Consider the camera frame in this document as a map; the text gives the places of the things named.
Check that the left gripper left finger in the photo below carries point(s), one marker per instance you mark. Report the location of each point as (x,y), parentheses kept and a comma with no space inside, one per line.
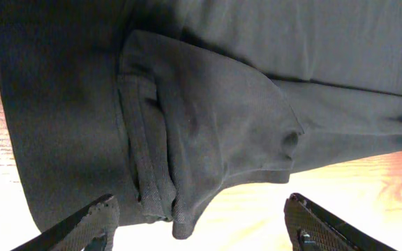
(92,228)

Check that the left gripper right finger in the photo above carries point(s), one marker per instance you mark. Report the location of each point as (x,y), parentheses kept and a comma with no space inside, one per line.
(313,228)

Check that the black t-shirt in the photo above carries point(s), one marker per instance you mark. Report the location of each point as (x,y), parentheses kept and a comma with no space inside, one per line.
(163,104)

